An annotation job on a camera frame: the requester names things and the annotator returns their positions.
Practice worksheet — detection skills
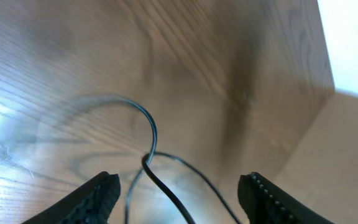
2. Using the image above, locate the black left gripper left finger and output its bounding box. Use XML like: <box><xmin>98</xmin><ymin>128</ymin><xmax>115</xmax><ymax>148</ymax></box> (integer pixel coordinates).
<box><xmin>24</xmin><ymin>171</ymin><xmax>121</xmax><ymax>224</ymax></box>

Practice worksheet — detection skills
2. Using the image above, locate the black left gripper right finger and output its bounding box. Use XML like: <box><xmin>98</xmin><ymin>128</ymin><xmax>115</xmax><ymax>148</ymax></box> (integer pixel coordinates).
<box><xmin>237</xmin><ymin>172</ymin><xmax>332</xmax><ymax>224</ymax></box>

